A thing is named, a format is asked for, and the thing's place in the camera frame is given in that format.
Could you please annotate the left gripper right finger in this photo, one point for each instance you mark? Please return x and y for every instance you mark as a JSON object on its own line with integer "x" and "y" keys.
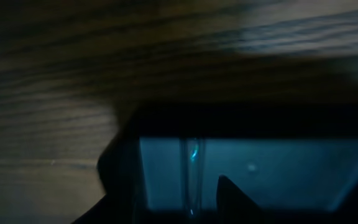
{"x": 235, "y": 208}

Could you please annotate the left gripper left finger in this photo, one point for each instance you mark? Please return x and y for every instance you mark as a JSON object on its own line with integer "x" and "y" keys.
{"x": 123, "y": 208}

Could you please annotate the clear test tube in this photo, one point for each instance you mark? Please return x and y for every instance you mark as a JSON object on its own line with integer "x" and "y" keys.
{"x": 193, "y": 174}

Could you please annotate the black tray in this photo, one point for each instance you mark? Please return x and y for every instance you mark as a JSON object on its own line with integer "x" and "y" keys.
{"x": 291, "y": 180}

